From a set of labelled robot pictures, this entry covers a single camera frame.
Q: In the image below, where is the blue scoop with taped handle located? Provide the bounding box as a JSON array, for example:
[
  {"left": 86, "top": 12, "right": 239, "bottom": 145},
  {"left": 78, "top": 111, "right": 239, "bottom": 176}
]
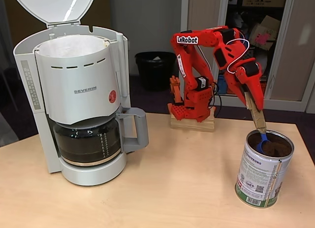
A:
[{"left": 245, "top": 90, "right": 274, "bottom": 156}]

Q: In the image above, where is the white paper coffee filter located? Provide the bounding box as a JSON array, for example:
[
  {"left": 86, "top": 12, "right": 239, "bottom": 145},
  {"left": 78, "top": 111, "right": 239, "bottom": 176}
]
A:
[{"left": 39, "top": 34, "right": 106, "bottom": 59}]

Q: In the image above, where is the black crumpled bag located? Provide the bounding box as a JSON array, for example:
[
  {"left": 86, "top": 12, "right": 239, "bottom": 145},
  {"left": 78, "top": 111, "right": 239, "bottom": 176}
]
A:
[{"left": 230, "top": 11, "right": 249, "bottom": 29}]

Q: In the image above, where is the white green coffee tin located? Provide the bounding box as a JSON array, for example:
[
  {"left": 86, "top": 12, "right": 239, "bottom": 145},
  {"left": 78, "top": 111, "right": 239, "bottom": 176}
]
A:
[{"left": 235, "top": 129, "right": 295, "bottom": 209}]

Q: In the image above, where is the brown ground coffee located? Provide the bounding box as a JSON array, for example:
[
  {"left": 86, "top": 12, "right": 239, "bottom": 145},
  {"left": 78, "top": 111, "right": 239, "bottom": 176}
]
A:
[{"left": 247, "top": 133, "right": 293, "bottom": 157}]

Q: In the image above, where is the small blue plastic crate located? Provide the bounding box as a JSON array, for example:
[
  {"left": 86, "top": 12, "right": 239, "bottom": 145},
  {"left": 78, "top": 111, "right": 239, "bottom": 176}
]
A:
[{"left": 218, "top": 74, "right": 229, "bottom": 95}]

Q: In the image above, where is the white drip coffee maker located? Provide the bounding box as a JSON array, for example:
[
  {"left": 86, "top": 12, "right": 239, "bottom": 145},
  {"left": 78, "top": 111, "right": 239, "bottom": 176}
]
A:
[{"left": 9, "top": 0, "right": 130, "bottom": 187}]

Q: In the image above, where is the white servo cable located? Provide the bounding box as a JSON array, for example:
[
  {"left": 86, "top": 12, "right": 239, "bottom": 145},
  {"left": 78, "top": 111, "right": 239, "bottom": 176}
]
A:
[{"left": 226, "top": 38, "right": 251, "bottom": 73}]

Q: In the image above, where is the light wooden base block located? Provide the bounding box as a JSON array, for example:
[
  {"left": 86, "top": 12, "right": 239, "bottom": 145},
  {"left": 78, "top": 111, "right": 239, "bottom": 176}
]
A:
[{"left": 170, "top": 113, "right": 216, "bottom": 132}]

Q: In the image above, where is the glass carafe grey handle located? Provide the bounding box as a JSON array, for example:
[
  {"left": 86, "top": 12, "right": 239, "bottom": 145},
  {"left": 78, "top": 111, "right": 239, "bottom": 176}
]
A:
[{"left": 52, "top": 107, "right": 150, "bottom": 168}]

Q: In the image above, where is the white plastic bag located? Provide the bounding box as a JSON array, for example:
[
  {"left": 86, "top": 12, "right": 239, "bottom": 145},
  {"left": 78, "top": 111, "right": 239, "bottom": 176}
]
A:
[{"left": 253, "top": 52, "right": 268, "bottom": 66}]

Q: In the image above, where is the black waste bin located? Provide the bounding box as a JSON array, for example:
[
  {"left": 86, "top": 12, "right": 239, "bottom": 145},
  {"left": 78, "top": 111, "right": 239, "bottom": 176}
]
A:
[{"left": 134, "top": 51, "right": 177, "bottom": 92}]

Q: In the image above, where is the grey tambour door cabinet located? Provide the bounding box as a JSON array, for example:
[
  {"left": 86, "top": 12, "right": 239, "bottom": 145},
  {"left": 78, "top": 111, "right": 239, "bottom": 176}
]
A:
[{"left": 180, "top": 0, "right": 315, "bottom": 113}]

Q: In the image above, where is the cardboard box pink sticker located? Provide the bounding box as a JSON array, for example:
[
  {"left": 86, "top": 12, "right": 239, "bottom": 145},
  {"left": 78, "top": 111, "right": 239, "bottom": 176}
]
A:
[{"left": 248, "top": 15, "right": 282, "bottom": 51}]

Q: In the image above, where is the black power cable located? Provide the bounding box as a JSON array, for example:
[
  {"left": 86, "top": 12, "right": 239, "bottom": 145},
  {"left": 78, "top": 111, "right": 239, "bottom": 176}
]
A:
[{"left": 210, "top": 81, "right": 223, "bottom": 118}]

